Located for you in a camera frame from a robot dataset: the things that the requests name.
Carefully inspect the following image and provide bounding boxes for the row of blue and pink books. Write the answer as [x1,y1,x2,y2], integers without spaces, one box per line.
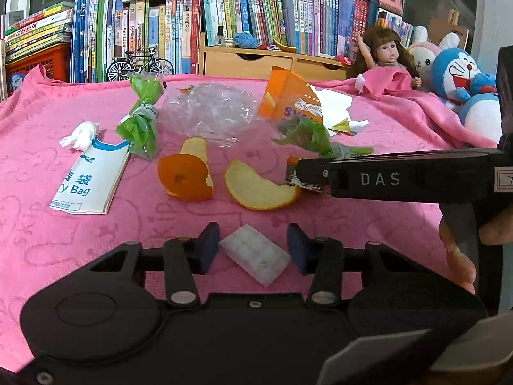
[281,0,379,63]

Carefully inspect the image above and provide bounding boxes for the torn orange carton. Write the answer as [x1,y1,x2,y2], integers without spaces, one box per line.
[257,65,369,137]

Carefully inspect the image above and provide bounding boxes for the red plastic crate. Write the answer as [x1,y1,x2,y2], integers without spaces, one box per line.
[6,42,73,89]

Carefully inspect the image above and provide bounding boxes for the brown cardboard box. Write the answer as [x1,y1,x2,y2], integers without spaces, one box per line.
[429,8,469,49]

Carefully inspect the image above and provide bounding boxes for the pink blanket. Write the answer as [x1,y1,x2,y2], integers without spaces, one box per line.
[0,64,500,373]

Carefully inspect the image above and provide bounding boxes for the white paper bag blue print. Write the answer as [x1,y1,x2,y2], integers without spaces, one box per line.
[49,130,133,215]

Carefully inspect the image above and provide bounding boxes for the pink bunny plush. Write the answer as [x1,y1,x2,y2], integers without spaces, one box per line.
[408,26,461,83]

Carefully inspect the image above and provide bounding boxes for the row of small thin books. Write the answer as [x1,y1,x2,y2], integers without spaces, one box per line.
[374,10,413,49]

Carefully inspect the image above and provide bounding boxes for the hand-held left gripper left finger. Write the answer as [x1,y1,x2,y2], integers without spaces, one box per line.
[90,222,220,307]

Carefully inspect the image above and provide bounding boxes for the row of tall colourful books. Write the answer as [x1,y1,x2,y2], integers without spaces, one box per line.
[199,0,289,47]

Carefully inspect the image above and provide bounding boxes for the stack of flat books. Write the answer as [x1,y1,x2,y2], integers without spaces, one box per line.
[3,2,75,63]

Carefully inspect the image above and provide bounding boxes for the blue cat plush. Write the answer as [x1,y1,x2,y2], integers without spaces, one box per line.
[431,48,503,137]

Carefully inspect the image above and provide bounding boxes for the clear plastic bag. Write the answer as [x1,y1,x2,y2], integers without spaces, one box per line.
[158,83,259,147]

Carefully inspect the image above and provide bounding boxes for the brown-haired doll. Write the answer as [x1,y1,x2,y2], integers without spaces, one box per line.
[353,25,423,89]

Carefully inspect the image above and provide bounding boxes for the white translucent plastic block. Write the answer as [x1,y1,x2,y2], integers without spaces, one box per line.
[218,224,292,287]

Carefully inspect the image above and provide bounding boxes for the small yellow toy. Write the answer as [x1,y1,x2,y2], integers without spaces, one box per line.
[256,39,297,54]

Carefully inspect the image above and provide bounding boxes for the black model bicycle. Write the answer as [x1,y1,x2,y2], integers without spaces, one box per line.
[106,46,174,83]

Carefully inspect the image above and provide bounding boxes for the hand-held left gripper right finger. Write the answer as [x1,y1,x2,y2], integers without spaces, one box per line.
[287,223,421,307]

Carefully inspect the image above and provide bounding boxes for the row of blue-spined books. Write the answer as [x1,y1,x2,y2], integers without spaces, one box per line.
[72,0,201,83]

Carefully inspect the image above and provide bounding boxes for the white crumpled tissue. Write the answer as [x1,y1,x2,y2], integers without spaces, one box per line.
[59,121,99,150]

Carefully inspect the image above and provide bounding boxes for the person's right hand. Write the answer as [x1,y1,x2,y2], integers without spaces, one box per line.
[439,208,513,294]

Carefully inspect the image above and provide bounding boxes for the small dark foil wrapper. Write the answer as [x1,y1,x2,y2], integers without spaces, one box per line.
[284,156,322,194]

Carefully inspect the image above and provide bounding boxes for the green plastic wrapper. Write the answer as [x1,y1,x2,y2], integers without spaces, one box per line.
[115,73,166,160]
[272,116,374,159]

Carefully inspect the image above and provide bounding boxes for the crescent orange peel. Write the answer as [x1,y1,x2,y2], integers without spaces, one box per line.
[224,159,302,211]

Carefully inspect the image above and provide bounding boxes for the curled orange peel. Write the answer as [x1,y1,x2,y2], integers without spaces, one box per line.
[157,136,215,202]

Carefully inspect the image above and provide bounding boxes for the blue yarn ball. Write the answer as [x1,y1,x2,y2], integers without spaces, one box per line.
[233,32,259,49]

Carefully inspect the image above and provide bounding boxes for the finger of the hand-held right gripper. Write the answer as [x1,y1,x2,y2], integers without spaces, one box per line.
[285,148,497,210]

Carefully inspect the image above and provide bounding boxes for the wooden drawer box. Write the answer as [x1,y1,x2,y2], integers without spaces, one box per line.
[199,34,353,81]

